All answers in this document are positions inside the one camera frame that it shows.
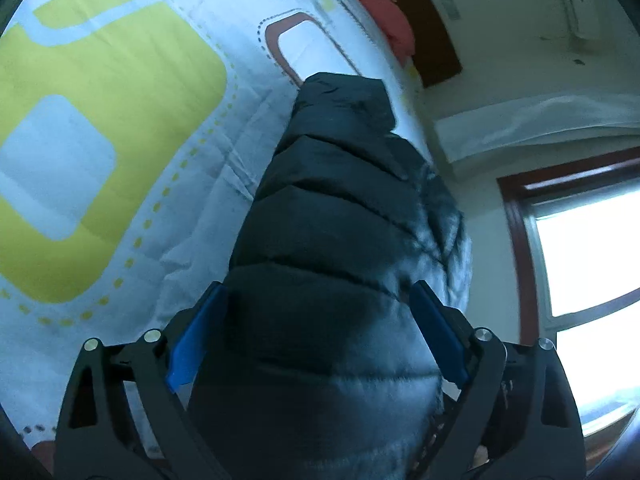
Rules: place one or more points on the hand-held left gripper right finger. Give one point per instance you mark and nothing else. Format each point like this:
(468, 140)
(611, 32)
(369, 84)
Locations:
(442, 340)

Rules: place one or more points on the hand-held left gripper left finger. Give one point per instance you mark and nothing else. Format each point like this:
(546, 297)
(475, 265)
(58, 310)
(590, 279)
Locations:
(192, 340)

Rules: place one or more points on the black puffer jacket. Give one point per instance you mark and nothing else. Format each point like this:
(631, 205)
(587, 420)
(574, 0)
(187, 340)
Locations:
(325, 260)

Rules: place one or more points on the bed with patterned sheet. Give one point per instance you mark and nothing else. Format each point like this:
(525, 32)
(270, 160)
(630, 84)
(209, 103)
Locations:
(175, 160)

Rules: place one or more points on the white curtain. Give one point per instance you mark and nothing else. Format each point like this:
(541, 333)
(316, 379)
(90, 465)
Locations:
(540, 120)

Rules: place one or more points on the wooden headboard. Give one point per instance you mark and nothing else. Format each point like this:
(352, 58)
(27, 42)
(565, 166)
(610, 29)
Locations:
(425, 25)

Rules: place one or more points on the red pillow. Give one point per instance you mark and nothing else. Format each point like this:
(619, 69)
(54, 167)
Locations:
(385, 15)

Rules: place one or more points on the white air conditioner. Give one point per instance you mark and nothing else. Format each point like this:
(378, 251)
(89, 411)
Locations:
(577, 0)

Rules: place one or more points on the window with wooden frame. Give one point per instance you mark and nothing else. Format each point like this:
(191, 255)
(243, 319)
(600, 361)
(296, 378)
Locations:
(520, 240)

